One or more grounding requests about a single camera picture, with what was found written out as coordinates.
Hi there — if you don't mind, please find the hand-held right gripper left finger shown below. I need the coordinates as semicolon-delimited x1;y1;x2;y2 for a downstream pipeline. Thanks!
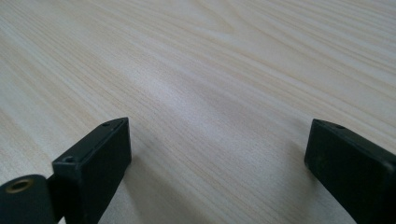
50;117;133;224

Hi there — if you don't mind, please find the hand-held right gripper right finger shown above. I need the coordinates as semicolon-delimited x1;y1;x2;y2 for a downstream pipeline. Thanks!
304;118;396;224

